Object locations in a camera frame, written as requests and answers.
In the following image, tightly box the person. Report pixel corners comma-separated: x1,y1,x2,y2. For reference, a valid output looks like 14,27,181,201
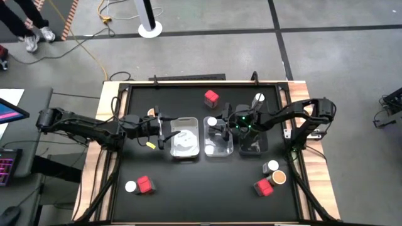
0,0,57,53

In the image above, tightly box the red-lid spice tin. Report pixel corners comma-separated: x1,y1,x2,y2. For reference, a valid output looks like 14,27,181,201
253,178,274,197
204,90,220,109
136,175,156,195

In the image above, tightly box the computer monitor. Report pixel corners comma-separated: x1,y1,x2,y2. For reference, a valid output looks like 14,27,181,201
0,97,31,126

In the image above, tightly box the yellow cable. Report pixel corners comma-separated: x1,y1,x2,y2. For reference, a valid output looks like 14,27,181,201
46,0,109,81

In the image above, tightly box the black desk support bar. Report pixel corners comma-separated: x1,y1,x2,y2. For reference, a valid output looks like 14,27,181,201
31,154,83,185

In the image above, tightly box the red and black floor device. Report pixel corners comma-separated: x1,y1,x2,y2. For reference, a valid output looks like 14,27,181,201
0,45,9,72

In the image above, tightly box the orange-striped black floor mat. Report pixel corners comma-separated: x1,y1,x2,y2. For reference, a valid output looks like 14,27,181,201
0,0,79,43

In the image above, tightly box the white paper sheet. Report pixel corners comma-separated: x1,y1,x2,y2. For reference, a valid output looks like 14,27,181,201
0,89,25,141

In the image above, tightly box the black computer mouse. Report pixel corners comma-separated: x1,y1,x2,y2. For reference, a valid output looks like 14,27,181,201
0,206,21,226

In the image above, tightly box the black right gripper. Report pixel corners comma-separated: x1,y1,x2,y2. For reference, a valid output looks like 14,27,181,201
219,104,263,142

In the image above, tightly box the white plastic bin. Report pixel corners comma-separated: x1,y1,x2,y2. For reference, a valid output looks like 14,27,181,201
170,117,200,159

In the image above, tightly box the white pole stand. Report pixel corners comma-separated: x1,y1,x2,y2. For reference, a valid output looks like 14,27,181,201
134,0,163,39

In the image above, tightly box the clear plastic bin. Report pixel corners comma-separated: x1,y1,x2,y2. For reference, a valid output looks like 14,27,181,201
203,115,234,157

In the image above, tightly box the backlit keyboard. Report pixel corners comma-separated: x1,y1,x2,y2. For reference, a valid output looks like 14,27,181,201
0,148,23,188

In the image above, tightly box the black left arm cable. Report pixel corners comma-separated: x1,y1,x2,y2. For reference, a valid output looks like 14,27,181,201
108,71,133,122

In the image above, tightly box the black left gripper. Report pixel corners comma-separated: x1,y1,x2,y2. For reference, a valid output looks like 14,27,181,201
138,106,182,150

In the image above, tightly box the yellow extension cord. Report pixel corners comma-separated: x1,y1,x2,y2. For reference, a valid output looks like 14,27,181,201
97,0,113,24

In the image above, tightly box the grey desk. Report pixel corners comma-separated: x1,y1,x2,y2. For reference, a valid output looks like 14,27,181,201
0,87,54,180

